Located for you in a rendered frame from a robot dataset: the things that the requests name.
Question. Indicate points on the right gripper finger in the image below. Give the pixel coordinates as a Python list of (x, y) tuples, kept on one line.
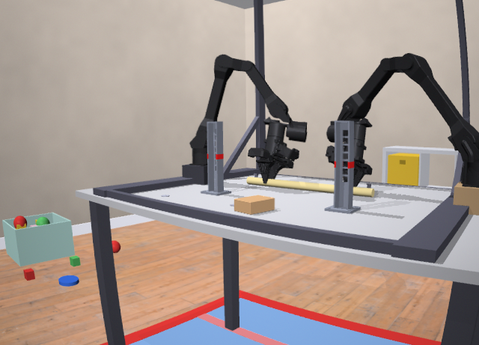
[(265, 167), (274, 171)]

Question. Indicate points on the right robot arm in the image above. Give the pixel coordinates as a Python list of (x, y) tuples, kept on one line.
[(223, 68)]

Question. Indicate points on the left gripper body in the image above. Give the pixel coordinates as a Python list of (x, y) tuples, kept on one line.
[(358, 154)]

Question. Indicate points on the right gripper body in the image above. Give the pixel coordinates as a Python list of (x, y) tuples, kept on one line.
[(271, 142)]

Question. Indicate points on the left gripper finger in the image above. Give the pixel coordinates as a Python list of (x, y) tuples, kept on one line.
[(358, 178), (345, 171)]

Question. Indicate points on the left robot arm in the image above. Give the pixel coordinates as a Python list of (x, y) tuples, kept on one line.
[(464, 137)]

